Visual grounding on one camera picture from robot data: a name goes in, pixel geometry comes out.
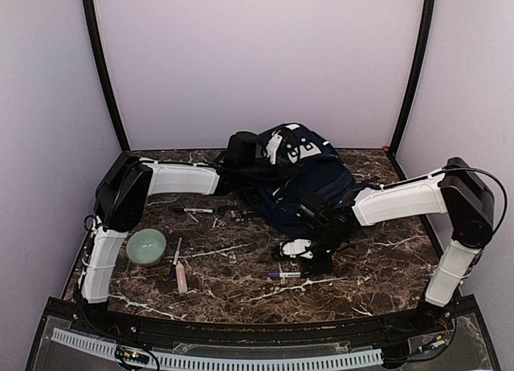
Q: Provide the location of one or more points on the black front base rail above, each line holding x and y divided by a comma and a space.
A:
142, 324

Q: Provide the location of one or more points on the pink pencil-shaped eraser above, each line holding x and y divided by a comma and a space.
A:
180, 274

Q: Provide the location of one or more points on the purple capped white marker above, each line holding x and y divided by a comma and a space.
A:
284, 275

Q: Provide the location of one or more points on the light green ceramic bowl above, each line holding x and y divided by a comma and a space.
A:
146, 247

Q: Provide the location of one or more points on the black right frame post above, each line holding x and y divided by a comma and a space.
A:
414, 76

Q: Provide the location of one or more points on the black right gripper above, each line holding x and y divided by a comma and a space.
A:
316, 267

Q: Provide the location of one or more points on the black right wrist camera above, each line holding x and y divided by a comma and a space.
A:
297, 248

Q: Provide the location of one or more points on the navy blue student backpack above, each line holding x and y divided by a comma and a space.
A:
324, 174

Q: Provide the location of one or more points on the black frame post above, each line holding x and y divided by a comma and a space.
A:
96, 44
414, 76

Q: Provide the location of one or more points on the white slotted cable duct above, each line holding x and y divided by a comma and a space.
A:
210, 357

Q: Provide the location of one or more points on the black left frame post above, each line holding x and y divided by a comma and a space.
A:
96, 44

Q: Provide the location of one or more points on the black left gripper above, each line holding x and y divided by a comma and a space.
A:
281, 175

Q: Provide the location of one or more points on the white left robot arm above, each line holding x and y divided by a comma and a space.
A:
123, 192

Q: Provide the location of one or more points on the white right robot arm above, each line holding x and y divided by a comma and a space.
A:
455, 190

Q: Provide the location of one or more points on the black capped white marker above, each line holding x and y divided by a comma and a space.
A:
191, 210

